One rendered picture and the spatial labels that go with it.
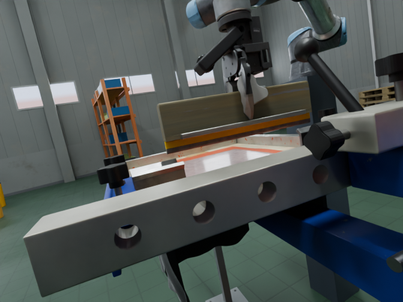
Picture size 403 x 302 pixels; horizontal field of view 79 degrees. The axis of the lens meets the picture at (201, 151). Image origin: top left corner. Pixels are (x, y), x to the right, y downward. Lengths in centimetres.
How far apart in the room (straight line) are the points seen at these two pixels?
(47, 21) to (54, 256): 947
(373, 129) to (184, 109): 33
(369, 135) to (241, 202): 12
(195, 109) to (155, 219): 31
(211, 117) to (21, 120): 865
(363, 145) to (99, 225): 23
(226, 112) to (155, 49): 928
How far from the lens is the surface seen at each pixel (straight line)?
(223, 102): 51
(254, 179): 24
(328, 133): 24
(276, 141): 90
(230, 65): 55
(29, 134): 898
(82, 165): 887
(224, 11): 56
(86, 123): 887
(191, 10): 75
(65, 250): 23
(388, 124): 26
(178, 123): 48
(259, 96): 54
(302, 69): 135
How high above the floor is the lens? 110
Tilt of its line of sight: 7 degrees down
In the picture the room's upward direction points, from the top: 11 degrees counter-clockwise
